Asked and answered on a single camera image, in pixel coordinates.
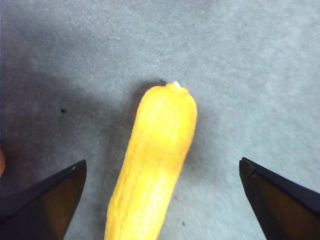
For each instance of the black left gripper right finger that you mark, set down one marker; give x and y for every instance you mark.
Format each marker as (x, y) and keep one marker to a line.
(282, 207)

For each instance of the yellow corn cob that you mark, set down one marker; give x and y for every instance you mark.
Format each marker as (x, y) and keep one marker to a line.
(152, 162)

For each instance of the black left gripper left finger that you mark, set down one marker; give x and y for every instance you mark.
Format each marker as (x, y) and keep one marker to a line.
(42, 212)

